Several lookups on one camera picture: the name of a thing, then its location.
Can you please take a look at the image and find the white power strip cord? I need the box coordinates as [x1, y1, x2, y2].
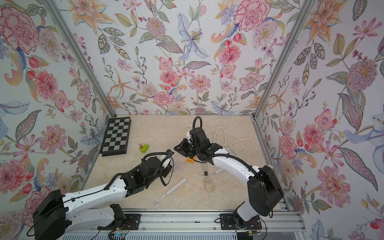
[212, 126, 274, 169]

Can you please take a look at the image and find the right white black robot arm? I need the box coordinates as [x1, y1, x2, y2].
[174, 128, 284, 225]

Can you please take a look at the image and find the green small object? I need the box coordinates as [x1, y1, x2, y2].
[141, 144, 149, 153]

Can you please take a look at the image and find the white electric toothbrush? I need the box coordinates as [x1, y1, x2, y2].
[214, 168, 225, 175]
[153, 178, 188, 206]

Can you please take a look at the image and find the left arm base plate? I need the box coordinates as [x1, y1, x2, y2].
[97, 214, 141, 231]

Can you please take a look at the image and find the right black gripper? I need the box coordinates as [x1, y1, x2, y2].
[174, 139, 204, 159]

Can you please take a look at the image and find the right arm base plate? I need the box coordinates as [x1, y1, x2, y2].
[219, 214, 263, 231]

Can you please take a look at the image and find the black white checkerboard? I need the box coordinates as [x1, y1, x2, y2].
[100, 117, 132, 157]

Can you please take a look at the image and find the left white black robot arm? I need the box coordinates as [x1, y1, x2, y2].
[31, 150, 174, 240]

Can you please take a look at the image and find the orange power strip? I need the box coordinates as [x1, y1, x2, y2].
[187, 157, 196, 163]

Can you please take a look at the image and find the aluminium mounting rail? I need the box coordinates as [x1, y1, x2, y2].
[49, 209, 307, 234]

